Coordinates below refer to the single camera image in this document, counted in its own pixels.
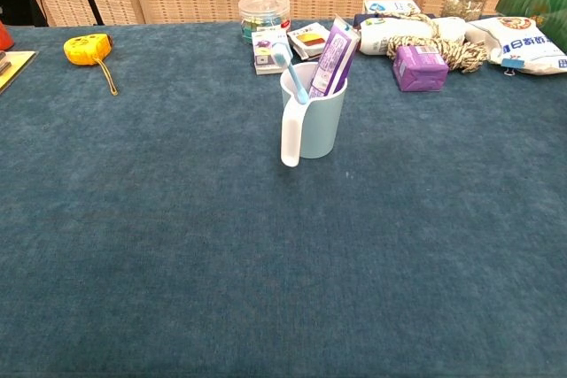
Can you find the light blue cup white handle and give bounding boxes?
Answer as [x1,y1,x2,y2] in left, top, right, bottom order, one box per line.
[278,61,348,168]

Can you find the blue table cloth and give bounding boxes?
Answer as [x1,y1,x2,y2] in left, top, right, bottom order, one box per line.
[0,19,567,378]

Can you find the yellow capped white label bottle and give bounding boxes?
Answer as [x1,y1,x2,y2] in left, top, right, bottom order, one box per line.
[356,16,467,57]

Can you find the purple wrapped box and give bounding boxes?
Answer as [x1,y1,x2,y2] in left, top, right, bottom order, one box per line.
[392,44,450,93]

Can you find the clear round jar of clips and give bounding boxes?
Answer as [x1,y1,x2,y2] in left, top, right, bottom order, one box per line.
[237,0,291,45]

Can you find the dark blue flat box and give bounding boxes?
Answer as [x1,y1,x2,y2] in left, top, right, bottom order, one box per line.
[353,12,439,27]

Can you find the red drink can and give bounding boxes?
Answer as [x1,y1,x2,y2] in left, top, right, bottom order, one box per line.
[0,20,15,51]

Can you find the white red snack packet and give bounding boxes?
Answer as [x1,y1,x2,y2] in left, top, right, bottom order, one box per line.
[286,22,334,62]

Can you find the purple white toothpaste tube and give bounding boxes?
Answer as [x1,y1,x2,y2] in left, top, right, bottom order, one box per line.
[308,13,362,100]

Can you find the light blue toothbrush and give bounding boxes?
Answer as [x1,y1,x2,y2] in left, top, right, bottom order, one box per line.
[270,40,309,105]

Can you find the razor on yellow card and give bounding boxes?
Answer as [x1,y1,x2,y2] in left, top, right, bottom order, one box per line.
[0,50,37,96]

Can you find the small white purple carton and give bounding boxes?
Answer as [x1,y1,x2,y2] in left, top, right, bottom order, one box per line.
[251,27,293,76]

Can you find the white bag blue print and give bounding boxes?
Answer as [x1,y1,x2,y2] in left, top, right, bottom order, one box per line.
[464,16,567,76]

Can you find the yellow tape measure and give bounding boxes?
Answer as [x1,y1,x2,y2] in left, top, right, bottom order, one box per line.
[63,33,120,96]

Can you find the beige twisted rope bundle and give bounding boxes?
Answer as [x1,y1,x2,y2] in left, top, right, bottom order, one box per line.
[385,10,488,73]

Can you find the white blue milk carton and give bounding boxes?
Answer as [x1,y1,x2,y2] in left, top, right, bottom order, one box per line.
[361,0,422,16]

